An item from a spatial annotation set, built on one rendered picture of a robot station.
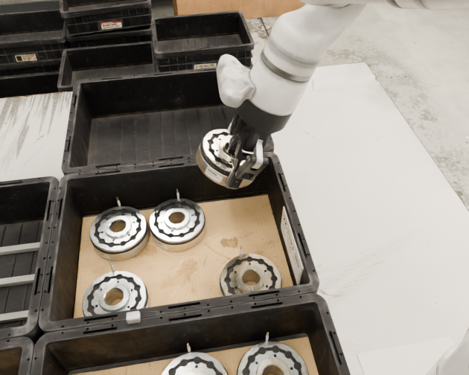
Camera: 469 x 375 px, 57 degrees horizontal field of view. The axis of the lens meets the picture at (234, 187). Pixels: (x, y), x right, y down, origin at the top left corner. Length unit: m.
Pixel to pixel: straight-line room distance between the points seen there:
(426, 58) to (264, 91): 2.61
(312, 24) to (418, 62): 2.54
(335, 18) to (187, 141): 0.55
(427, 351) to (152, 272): 0.52
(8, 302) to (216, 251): 0.36
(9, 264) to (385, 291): 0.72
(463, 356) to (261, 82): 0.40
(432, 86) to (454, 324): 2.06
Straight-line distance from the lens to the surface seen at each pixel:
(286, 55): 0.53
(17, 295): 0.84
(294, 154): 1.16
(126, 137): 1.04
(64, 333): 0.65
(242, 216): 0.84
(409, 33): 3.37
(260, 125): 0.57
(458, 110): 2.73
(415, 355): 0.91
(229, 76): 0.55
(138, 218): 0.82
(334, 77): 1.46
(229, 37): 2.08
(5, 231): 0.93
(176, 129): 1.04
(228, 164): 0.67
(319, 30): 0.53
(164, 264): 0.79
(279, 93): 0.55
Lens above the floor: 1.49
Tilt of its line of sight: 48 degrees down
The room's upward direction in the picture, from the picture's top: straight up
